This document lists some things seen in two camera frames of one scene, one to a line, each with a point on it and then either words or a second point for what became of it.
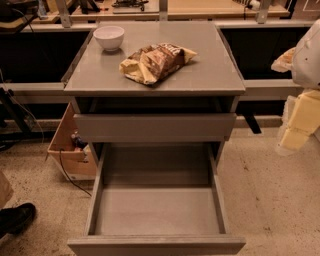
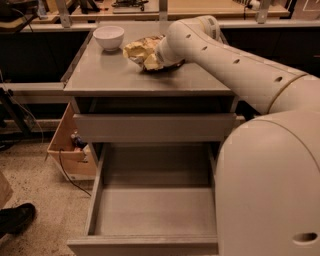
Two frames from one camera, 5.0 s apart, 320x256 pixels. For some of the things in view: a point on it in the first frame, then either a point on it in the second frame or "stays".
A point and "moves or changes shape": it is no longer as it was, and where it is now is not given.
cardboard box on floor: [70, 151] stays
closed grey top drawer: [154, 127] stays
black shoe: [14, 219] stays
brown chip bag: [156, 62] moves or changes shape
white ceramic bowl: [110, 37] stays
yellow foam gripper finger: [284, 62] → [151, 63]
